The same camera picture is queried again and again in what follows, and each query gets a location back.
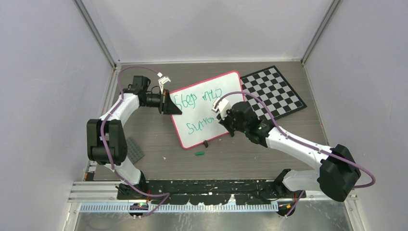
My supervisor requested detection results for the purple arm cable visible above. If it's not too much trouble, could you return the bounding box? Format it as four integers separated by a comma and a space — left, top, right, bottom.
99, 65, 171, 218
215, 91, 376, 218

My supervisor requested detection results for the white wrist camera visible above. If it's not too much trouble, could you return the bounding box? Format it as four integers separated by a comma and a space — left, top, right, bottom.
157, 72, 171, 93
211, 97, 231, 120

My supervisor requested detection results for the aluminium front rail frame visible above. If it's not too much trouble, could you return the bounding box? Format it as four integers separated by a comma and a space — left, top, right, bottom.
67, 181, 358, 214

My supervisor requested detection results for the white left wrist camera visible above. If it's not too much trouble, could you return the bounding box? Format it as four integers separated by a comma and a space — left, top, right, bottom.
157, 72, 171, 93

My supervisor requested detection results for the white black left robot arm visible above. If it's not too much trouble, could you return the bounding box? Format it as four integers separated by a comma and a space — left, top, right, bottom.
86, 76, 182, 199

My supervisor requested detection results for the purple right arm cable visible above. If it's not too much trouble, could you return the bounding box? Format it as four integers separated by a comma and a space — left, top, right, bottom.
215, 91, 376, 218

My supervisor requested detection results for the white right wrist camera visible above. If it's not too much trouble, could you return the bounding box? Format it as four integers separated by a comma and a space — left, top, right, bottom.
211, 97, 231, 120

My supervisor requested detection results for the pink-framed whiteboard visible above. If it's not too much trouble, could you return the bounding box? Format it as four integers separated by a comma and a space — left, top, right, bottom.
170, 71, 242, 149

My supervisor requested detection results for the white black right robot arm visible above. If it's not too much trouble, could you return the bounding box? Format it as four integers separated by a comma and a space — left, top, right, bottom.
212, 99, 361, 202

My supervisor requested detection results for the black and white chessboard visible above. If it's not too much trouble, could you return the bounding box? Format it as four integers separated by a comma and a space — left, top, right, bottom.
241, 66, 307, 120

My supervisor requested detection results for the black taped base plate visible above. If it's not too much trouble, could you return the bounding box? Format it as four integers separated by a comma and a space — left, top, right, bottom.
116, 180, 306, 205

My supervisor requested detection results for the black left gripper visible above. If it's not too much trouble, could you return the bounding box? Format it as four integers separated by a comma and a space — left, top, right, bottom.
142, 90, 182, 116

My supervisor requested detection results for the grey studded baseplate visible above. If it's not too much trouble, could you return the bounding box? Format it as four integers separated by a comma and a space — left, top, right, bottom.
126, 137, 145, 164

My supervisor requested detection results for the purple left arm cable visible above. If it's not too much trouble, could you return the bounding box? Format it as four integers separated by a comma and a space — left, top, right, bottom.
99, 65, 171, 218

